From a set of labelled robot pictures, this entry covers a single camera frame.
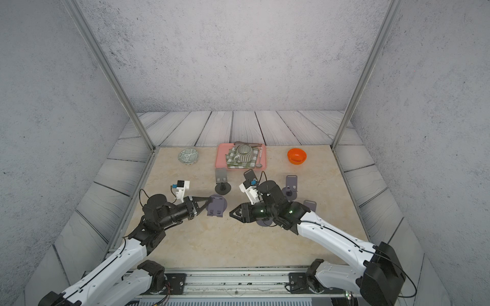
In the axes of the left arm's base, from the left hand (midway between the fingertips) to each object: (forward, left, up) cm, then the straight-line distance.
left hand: (213, 202), depth 71 cm
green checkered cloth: (+36, -4, -21) cm, 42 cm away
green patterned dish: (+43, +22, -20) cm, 52 cm away
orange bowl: (+40, -42, -18) cm, 61 cm away
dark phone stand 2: (+22, -14, -13) cm, 29 cm away
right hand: (-5, -8, -2) cm, 9 cm away
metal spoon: (+36, -20, -21) cm, 46 cm away
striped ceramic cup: (+38, -11, -15) cm, 42 cm away
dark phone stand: (+22, +1, -22) cm, 31 cm away
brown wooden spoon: (+54, -8, -21) cm, 58 cm away
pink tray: (+39, +2, -22) cm, 45 cm away
